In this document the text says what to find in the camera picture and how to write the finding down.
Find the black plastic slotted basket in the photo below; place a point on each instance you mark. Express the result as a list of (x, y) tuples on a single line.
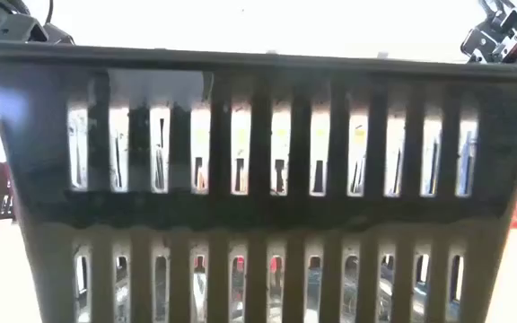
[(258, 211)]

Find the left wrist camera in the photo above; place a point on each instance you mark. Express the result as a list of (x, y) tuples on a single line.
[(18, 29)]

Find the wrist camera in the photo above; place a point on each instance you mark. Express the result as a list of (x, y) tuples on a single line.
[(18, 29), (516, 31)]

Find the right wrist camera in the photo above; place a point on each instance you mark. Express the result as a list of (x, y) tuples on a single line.
[(516, 31)]

